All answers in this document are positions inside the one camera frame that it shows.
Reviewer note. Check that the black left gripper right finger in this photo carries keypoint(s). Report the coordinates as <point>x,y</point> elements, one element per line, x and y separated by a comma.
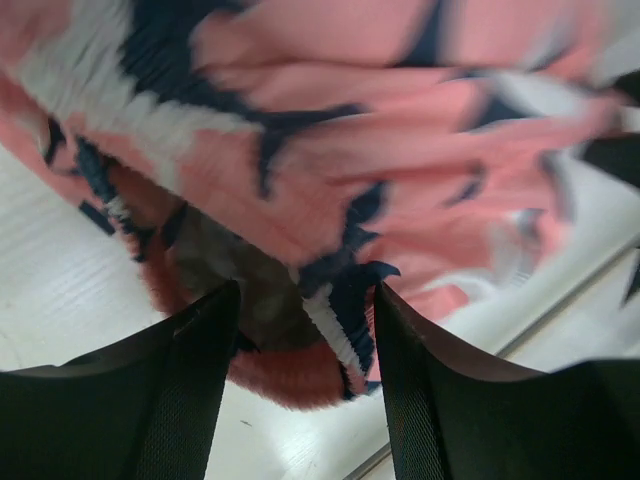
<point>455,411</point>

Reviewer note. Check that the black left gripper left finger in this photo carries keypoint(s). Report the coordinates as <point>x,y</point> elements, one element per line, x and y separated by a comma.
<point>145,407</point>

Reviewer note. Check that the pink shark print shorts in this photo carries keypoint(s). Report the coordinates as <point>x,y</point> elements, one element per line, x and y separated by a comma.
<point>311,150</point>

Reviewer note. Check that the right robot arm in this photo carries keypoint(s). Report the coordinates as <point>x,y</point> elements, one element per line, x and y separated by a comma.
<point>617,152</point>

